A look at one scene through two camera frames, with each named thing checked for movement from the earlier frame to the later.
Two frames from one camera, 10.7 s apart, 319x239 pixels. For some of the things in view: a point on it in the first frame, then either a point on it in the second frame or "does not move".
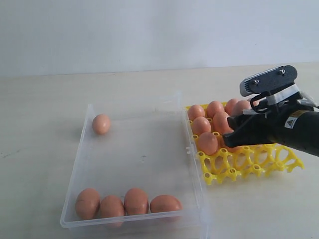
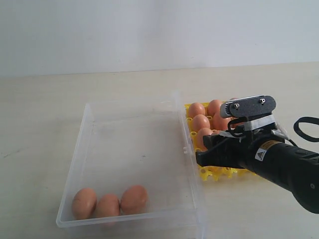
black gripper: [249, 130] -> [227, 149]
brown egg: [215, 107] does not move
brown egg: [220, 123] does not move
